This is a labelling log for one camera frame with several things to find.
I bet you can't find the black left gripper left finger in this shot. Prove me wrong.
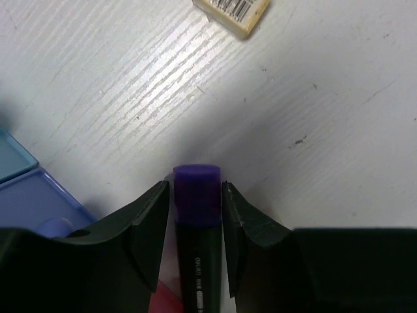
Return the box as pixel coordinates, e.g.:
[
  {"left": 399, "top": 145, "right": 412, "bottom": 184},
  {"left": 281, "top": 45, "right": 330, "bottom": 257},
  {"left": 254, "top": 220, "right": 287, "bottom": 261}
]
[{"left": 1, "top": 181, "right": 169, "bottom": 312}]

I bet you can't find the small yellowish eraser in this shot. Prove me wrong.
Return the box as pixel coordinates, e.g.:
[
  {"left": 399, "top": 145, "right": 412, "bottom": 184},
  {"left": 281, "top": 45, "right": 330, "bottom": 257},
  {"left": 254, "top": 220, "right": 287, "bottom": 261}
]
[{"left": 193, "top": 0, "right": 270, "bottom": 40}]

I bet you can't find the teal plastic bin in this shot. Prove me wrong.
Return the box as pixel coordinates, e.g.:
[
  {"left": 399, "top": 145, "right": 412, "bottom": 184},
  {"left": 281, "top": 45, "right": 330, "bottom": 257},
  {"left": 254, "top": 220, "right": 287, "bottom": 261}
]
[{"left": 1, "top": 128, "right": 38, "bottom": 183}]

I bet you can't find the pink plastic bin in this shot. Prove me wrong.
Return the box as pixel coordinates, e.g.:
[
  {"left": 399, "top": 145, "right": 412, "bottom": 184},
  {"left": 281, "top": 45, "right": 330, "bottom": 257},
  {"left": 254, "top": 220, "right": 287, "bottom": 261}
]
[{"left": 148, "top": 280, "right": 184, "bottom": 313}]

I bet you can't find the blue plastic bin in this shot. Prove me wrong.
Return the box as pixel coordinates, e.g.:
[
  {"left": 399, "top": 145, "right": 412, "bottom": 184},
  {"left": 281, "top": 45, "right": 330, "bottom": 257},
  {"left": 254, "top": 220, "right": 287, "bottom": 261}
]
[{"left": 1, "top": 168, "right": 96, "bottom": 238}]

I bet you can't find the purple cap black highlighter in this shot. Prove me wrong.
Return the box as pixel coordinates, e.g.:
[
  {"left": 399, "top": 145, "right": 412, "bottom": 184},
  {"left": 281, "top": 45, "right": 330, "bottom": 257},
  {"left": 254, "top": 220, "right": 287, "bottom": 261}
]
[{"left": 173, "top": 164, "right": 223, "bottom": 312}]

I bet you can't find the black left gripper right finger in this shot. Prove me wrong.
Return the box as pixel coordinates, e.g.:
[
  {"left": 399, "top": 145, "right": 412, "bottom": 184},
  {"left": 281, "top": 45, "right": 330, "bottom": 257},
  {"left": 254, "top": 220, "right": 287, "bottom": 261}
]
[{"left": 222, "top": 182, "right": 416, "bottom": 312}]

